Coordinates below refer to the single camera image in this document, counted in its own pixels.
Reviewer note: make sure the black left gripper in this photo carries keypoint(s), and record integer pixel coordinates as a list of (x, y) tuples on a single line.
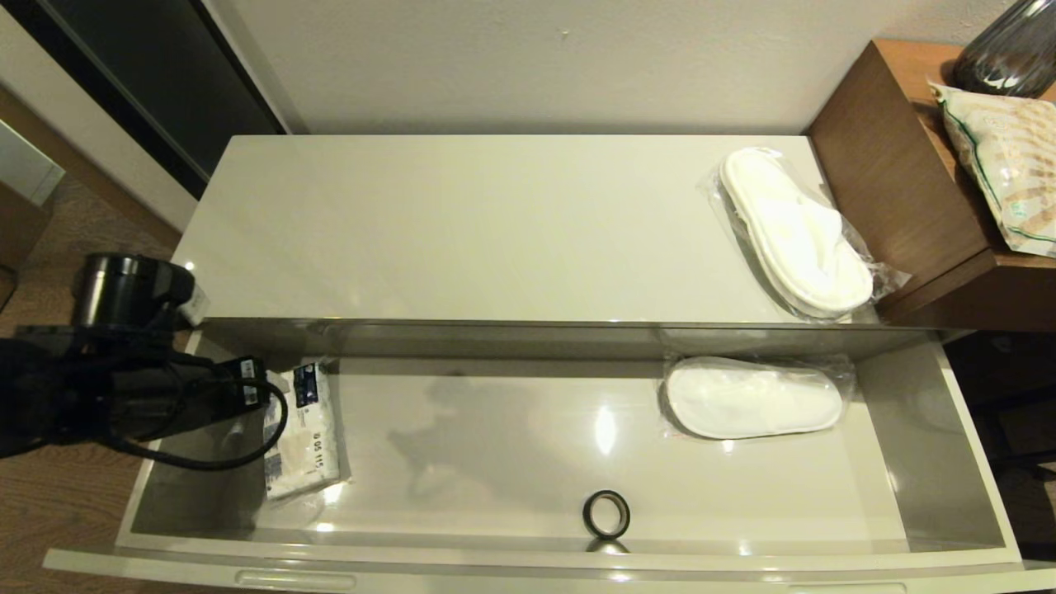
[(181, 396)]

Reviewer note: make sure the white blue tissue pack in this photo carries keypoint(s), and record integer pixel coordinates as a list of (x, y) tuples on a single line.
[(309, 445)]

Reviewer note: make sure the white cabinet drawer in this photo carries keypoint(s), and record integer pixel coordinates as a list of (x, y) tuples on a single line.
[(495, 462)]

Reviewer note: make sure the white plastic-wrapped slipper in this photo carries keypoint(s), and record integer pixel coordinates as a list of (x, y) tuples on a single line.
[(792, 231), (751, 398)]

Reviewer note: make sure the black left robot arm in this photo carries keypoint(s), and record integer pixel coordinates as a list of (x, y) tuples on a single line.
[(49, 388)]

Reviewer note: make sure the silver left wrist module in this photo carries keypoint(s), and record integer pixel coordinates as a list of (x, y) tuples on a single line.
[(195, 307)]

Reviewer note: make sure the white furniture panel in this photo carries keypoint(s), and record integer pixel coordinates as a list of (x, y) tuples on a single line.
[(25, 169)]

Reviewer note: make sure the dark sliding door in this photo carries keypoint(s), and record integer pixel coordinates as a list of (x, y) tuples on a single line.
[(165, 82)]

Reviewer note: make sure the white glossy cabinet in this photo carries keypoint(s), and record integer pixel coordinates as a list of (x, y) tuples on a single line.
[(511, 231)]

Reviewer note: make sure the black tape roll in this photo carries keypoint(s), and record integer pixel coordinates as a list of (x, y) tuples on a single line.
[(588, 516)]

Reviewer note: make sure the brown wooden desk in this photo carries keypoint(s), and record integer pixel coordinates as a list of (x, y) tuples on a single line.
[(895, 190)]

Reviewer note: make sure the white green-trimmed snack bag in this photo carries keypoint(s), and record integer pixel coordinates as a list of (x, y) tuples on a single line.
[(1011, 165)]

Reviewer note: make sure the dark ribbed glass vase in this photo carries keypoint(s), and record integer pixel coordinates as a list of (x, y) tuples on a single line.
[(1015, 54)]

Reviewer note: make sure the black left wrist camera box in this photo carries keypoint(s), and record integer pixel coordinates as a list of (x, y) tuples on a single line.
[(250, 384)]

